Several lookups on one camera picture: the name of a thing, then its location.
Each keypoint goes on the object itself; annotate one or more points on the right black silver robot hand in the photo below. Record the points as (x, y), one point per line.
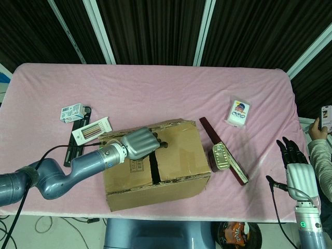
(302, 181)

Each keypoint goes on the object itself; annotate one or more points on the bystander bare hand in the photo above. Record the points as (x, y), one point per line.
(316, 131)

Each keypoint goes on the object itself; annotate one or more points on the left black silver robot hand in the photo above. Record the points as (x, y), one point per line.
(137, 142)

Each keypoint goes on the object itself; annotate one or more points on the brown cardboard shipping box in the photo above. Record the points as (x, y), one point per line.
(176, 155)

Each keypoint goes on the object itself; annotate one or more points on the bystander striped sleeve forearm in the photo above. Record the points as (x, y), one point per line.
(323, 166)

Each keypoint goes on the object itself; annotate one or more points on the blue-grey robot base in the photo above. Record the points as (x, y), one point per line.
(155, 233)

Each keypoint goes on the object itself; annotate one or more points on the white packet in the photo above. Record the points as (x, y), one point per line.
(90, 131)

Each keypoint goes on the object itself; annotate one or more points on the long dark red box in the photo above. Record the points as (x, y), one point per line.
(208, 129)

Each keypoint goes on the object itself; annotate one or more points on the white blue equipment box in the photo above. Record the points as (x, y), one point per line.
(3, 77)

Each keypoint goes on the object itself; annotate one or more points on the white metal rack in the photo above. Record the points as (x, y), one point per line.
(302, 120)

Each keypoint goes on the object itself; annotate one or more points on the white smartphone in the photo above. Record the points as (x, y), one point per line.
(327, 116)

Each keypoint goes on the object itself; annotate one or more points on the black slotted metal plate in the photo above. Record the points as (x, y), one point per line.
(89, 116)

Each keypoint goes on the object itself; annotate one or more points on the pink tablecloth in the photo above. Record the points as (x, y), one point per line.
(166, 90)

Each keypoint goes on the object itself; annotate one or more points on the black round bin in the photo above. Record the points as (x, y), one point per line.
(256, 230)

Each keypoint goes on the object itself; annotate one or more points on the small white blue-print carton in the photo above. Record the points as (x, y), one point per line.
(71, 111)

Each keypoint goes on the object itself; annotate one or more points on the white cartoon-print card pack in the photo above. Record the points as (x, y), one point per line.
(238, 112)

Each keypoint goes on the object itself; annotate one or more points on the orange snack bag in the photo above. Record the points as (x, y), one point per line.
(236, 230)

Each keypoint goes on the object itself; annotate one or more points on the gold rectangular tin can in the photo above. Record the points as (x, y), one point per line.
(220, 157)

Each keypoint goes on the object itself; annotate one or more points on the slanted white frame post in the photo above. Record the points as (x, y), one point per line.
(311, 54)

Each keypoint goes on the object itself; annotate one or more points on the wide white frame post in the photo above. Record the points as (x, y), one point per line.
(204, 32)
(100, 31)

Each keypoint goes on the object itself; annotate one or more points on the thin white frame post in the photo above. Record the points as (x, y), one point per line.
(67, 31)

